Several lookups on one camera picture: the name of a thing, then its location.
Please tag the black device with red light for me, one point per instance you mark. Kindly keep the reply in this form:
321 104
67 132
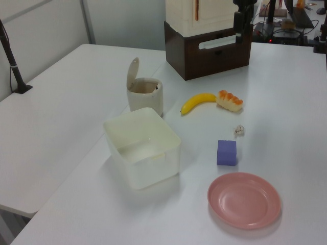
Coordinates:
278 33

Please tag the black monitor stand pole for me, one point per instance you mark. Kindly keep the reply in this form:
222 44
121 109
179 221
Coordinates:
270 11

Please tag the yellow toy banana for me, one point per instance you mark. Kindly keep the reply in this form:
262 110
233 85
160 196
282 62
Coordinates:
198 101

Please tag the toy bread with orange top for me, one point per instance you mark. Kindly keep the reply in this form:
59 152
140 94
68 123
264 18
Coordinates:
230 101

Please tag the white plastic storage bin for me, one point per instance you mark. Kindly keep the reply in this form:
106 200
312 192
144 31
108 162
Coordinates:
143 148

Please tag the white paper ball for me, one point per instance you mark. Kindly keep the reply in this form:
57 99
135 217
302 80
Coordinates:
239 130

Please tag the dark brown wooden box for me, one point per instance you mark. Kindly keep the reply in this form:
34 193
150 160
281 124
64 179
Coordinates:
204 53

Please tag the small white flip-lid trash can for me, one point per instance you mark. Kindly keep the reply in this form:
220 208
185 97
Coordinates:
145 95

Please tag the dark computer mouse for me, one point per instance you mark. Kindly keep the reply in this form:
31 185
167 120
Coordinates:
321 10

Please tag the purple foam block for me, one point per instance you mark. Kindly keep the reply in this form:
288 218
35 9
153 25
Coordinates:
226 153

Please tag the black laptop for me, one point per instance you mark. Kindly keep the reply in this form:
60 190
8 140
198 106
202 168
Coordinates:
301 16

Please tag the small orange object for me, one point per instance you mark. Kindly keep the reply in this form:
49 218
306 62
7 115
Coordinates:
300 3

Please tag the pink plastic plate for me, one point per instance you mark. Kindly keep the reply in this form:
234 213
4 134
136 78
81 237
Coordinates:
244 200

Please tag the black camera stand pole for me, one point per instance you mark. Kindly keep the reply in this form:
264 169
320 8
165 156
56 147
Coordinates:
11 58

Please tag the black Franka gripper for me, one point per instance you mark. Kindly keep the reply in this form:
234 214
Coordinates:
244 4

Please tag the small brown box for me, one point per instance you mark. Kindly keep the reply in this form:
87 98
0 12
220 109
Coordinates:
287 23

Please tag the black table clamp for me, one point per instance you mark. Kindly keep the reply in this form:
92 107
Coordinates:
320 38

